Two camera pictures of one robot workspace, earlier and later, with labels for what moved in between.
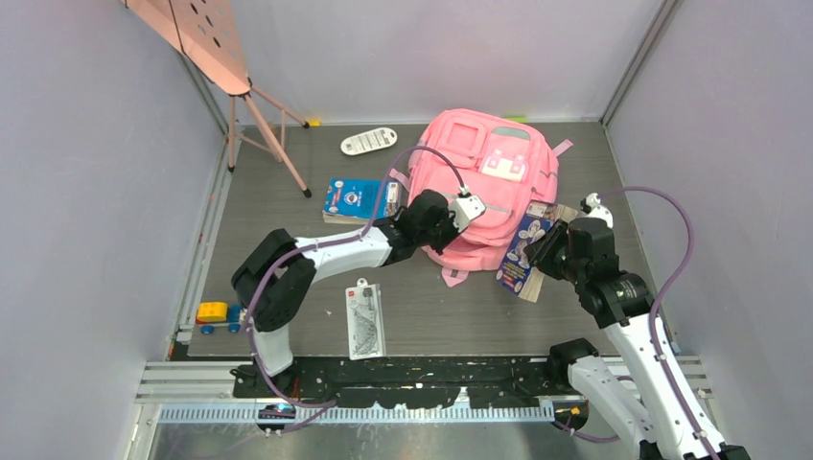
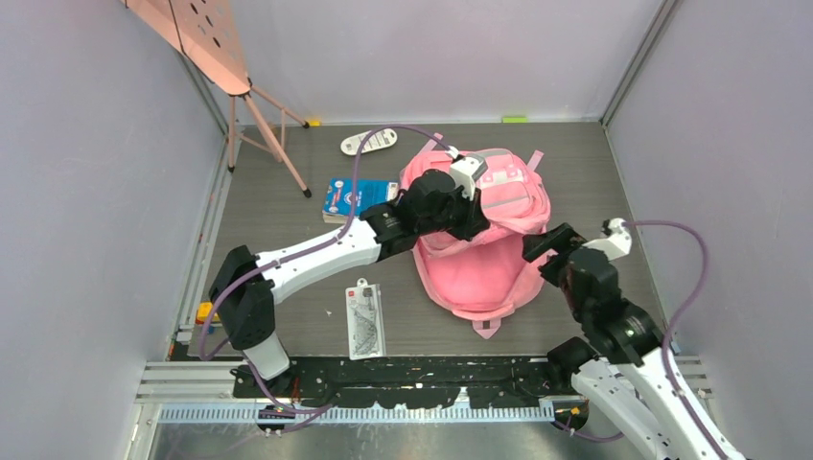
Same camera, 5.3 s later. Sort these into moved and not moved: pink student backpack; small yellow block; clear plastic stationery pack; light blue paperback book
Moved: pink student backpack
Not moved: small yellow block; clear plastic stationery pack; light blue paperback book
